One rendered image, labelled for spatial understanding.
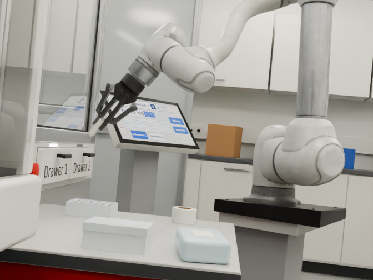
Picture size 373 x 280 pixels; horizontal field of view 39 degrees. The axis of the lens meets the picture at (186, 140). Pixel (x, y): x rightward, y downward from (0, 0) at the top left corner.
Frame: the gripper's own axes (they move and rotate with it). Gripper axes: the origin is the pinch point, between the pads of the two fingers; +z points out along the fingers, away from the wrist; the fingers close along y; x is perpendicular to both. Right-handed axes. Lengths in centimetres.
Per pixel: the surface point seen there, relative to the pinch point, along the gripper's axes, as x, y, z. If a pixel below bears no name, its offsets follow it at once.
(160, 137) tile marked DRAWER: -89, -9, -5
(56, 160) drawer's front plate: 0.5, 2.9, 16.5
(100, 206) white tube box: 28.5, -20.5, 11.8
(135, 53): -167, 46, -31
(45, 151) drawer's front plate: 12.0, 4.6, 14.1
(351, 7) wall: -351, -43, -204
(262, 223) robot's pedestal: -9, -61, -11
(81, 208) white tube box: 28.3, -16.9, 15.5
